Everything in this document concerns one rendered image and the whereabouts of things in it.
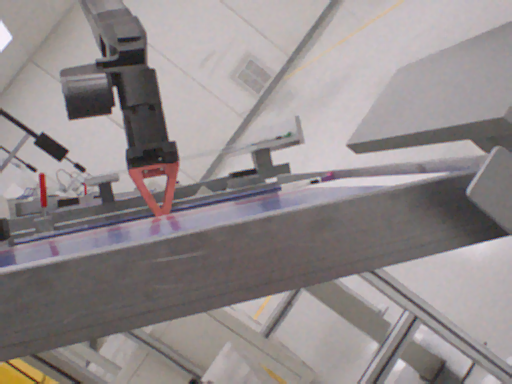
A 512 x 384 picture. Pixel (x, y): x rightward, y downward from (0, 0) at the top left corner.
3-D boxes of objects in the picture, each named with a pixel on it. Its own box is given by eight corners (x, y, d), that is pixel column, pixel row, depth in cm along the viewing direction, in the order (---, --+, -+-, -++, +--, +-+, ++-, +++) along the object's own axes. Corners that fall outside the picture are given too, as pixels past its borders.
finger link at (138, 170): (139, 224, 76) (125, 154, 76) (137, 222, 83) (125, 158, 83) (190, 214, 78) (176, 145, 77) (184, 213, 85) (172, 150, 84)
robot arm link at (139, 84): (156, 57, 77) (151, 67, 83) (104, 64, 75) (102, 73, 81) (166, 109, 77) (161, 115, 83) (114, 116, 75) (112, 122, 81)
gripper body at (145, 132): (128, 162, 74) (117, 105, 74) (127, 167, 84) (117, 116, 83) (178, 154, 75) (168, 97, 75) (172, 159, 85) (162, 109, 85)
